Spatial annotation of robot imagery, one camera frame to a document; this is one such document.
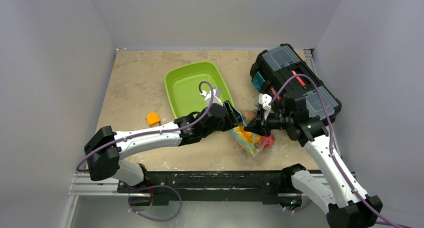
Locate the green plastic tray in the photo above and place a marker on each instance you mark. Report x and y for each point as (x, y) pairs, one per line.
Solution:
(182, 87)

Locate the black plastic toolbox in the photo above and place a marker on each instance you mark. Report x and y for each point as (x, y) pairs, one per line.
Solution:
(273, 67)

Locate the clear zip top bag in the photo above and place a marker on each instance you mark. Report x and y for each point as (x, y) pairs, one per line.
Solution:
(237, 134)

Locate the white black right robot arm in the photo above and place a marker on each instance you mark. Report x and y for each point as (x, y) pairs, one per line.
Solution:
(344, 201)

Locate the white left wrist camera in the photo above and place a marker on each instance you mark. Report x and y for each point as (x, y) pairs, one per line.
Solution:
(212, 96)

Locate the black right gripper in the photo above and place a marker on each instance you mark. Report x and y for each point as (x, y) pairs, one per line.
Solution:
(262, 119)

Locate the orange fake fruit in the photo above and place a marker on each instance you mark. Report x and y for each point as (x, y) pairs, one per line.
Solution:
(247, 134)

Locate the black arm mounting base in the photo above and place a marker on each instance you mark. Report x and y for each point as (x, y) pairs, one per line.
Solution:
(270, 187)

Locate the yellow fake banana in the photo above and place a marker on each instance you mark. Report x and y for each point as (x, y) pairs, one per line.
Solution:
(250, 146)

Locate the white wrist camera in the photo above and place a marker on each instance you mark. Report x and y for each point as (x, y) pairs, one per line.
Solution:
(263, 101)
(212, 96)

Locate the brown fake kiwi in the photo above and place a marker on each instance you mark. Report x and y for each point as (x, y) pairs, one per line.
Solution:
(249, 115)

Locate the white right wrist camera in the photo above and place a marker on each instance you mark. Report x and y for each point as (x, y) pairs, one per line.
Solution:
(263, 101)

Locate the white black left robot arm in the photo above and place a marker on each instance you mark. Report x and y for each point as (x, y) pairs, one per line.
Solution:
(107, 150)

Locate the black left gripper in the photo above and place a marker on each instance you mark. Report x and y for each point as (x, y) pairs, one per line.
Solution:
(233, 118)

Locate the red fake apple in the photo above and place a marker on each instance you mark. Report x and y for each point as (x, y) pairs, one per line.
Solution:
(266, 142)

